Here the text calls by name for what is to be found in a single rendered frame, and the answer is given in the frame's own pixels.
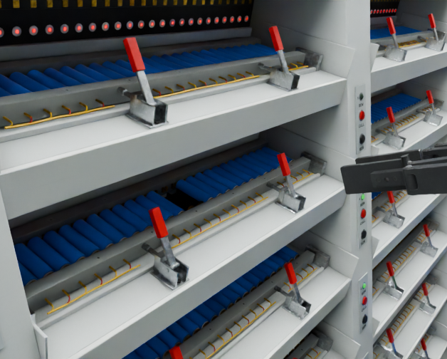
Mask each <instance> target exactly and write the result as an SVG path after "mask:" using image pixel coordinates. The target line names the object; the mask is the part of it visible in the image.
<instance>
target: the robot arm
mask: <svg viewBox="0 0 447 359"><path fill-rule="evenodd" d="M355 162H356V164H354V165H344V166H342V167H341V168H340V171H341V174H342V180H343V183H344V187H345V192H346V194H361V193H370V192H388V191H397V190H406V191H407V194H408V195H412V196H415V195H420V194H447V142H445V143H443V142H440V143H437V144H436V145H434V148H432V147H427V148H425V149H424V150H422V151H421V149H417V150H407V151H401V152H391V153H385V154H380V155H370V156H364V157H358V158H356V159H355Z"/></svg>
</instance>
